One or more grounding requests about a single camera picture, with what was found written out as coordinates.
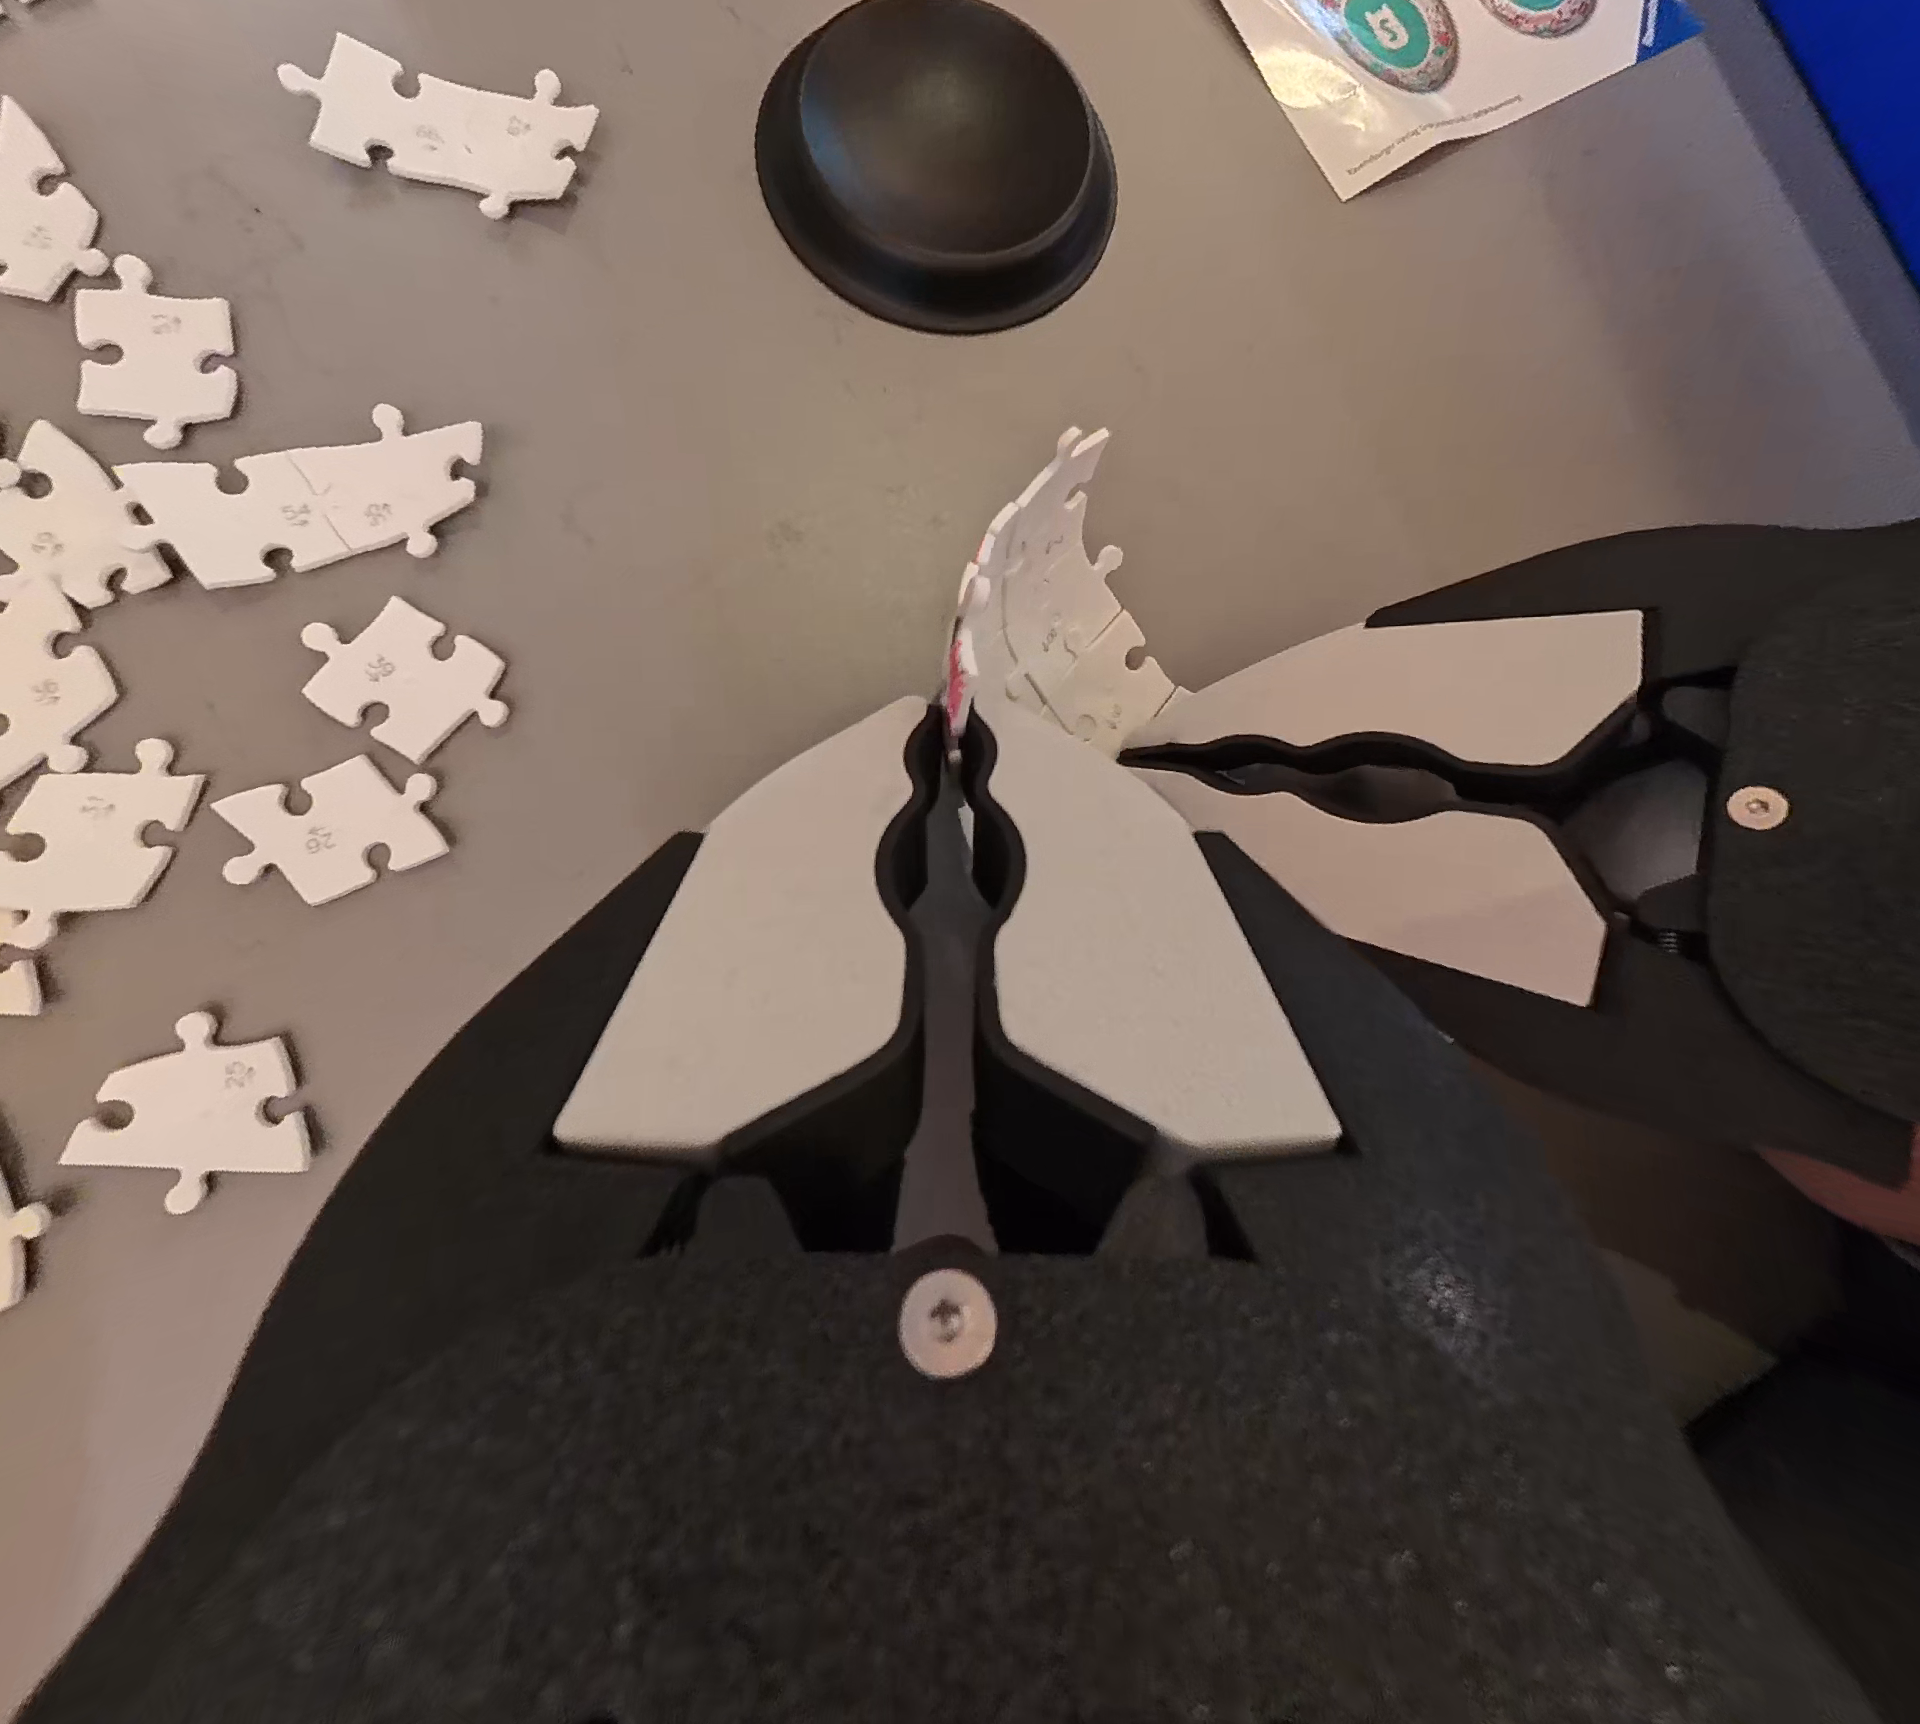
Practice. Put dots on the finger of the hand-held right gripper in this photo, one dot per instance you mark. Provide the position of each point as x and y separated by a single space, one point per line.
1469 681
1469 885

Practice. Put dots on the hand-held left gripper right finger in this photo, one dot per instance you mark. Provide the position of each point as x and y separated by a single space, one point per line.
1154 989

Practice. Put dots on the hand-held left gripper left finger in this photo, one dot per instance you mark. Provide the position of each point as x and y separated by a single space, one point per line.
749 989

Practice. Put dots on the curved assembled puzzle section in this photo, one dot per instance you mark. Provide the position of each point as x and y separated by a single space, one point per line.
1049 611

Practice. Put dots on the spread of white puzzle pieces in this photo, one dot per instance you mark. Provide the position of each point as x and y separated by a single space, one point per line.
222 508

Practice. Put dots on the black round puzzle stand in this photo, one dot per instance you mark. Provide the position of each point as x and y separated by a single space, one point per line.
938 165

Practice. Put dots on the person's right hand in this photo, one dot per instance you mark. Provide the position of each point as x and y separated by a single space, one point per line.
1852 1189

